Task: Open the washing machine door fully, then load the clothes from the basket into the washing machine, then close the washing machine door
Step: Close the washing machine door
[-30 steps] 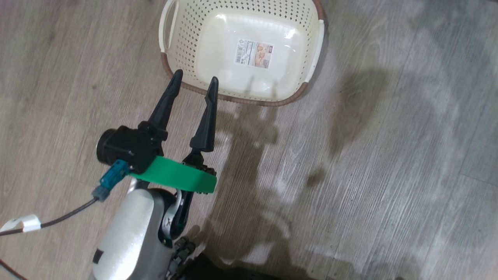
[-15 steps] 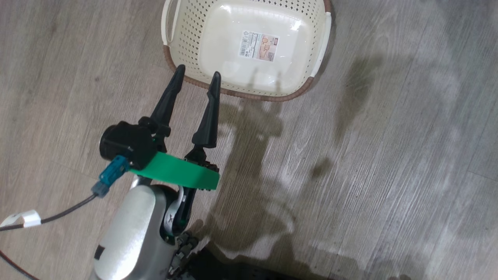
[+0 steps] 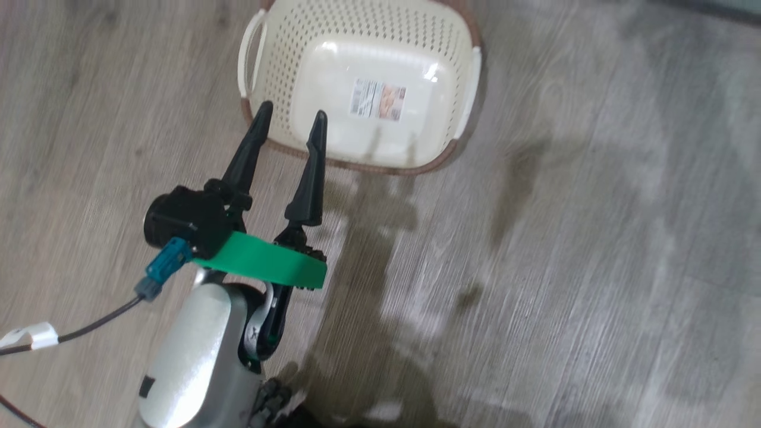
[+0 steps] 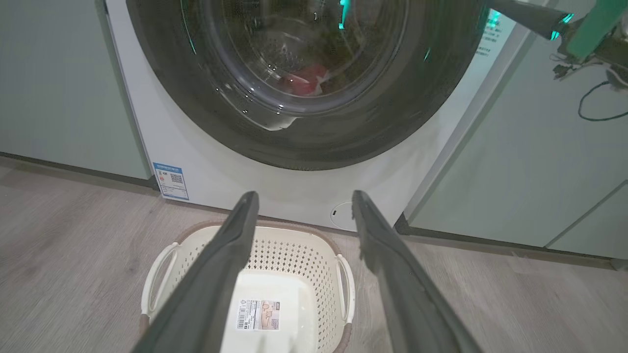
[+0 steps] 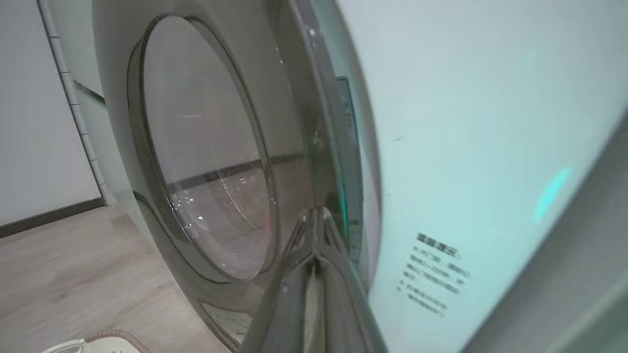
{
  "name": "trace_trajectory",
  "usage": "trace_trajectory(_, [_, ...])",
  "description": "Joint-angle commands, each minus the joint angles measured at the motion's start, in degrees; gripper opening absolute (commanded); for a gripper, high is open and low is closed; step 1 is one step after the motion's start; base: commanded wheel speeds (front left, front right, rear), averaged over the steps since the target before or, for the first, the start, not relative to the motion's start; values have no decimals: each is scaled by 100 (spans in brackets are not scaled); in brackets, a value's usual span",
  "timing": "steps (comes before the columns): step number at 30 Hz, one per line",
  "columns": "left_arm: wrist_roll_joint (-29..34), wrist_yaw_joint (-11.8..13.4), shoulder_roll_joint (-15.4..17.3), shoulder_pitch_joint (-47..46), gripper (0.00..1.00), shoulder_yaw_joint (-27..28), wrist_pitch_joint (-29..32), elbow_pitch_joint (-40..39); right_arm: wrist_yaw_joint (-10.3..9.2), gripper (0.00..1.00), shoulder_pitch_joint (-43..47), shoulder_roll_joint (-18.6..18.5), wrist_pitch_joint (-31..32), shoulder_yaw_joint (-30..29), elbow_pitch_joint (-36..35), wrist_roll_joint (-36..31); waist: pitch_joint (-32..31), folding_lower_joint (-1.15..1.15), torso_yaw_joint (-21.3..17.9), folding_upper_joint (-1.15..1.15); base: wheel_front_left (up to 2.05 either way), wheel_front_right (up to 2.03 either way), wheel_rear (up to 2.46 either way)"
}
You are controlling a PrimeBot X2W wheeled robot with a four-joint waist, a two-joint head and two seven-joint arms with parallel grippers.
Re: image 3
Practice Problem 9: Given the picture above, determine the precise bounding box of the paper basket sticker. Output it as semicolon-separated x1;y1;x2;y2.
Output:
349;78;407;121

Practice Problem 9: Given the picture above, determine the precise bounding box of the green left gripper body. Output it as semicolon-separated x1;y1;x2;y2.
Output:
193;223;329;291

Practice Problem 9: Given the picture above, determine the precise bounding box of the blue left cable connector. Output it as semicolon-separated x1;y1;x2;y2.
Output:
136;237;194;301

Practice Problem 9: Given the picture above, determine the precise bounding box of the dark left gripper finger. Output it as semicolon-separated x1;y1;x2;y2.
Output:
221;101;274;200
284;110;329;226

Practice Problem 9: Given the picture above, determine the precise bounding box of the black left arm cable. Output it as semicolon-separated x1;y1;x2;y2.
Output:
0;294;146;357

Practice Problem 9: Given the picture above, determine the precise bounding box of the cream perforated laundry basket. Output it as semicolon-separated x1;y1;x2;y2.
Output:
238;0;483;176

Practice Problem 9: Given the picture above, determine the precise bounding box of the white cable tag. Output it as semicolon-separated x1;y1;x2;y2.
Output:
0;322;59;350

